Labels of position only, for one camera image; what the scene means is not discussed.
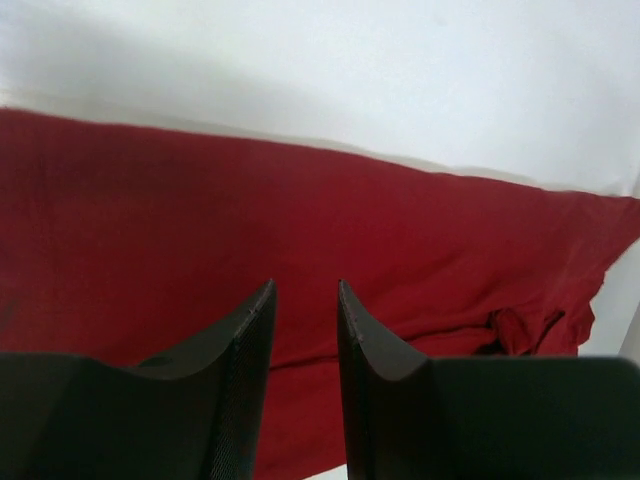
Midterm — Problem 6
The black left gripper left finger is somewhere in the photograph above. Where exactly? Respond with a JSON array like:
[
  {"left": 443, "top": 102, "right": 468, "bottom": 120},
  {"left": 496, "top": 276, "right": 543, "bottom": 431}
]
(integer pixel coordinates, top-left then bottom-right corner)
[{"left": 1, "top": 281, "right": 277, "bottom": 479}]

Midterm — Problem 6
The dark red t-shirt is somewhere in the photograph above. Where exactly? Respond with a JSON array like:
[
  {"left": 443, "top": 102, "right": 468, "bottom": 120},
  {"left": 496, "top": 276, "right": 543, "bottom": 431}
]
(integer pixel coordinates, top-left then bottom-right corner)
[{"left": 1, "top": 109, "right": 639, "bottom": 479}]

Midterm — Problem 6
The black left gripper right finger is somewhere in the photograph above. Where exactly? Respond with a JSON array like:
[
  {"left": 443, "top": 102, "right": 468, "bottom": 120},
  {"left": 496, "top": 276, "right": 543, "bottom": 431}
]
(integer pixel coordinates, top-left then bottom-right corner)
[{"left": 337, "top": 282, "right": 639, "bottom": 479}]

